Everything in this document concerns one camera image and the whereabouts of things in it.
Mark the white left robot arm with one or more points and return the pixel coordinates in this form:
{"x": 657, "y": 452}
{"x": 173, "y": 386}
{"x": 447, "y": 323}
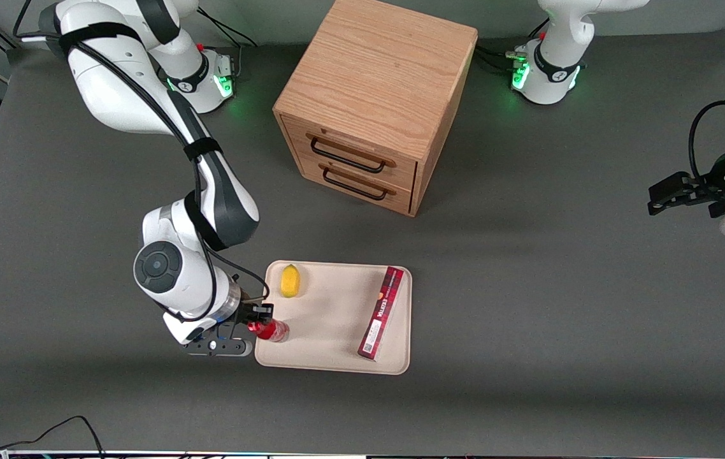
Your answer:
{"x": 557, "y": 57}

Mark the red coke bottle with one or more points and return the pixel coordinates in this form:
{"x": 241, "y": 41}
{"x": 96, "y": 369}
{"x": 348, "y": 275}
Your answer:
{"x": 273, "y": 331}

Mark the red rectangular carton box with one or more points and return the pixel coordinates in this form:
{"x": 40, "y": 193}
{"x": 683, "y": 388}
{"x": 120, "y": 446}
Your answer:
{"x": 380, "y": 313}

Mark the wooden drawer front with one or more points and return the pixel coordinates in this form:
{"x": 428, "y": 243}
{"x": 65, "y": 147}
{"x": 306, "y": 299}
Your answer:
{"x": 362, "y": 186}
{"x": 362, "y": 150}

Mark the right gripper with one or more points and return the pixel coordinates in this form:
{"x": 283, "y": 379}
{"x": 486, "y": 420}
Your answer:
{"x": 251, "y": 313}

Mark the beige rectangular tray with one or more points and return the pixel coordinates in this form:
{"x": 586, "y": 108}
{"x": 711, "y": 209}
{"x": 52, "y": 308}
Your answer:
{"x": 330, "y": 319}

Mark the wooden drawer cabinet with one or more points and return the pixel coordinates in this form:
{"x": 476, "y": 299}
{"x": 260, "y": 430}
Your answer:
{"x": 381, "y": 76}

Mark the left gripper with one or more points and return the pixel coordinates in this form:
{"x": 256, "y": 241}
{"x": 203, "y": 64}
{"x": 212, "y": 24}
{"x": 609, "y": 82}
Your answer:
{"x": 712, "y": 185}

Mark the yellow lemon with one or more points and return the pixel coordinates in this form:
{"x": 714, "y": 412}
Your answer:
{"x": 290, "y": 281}

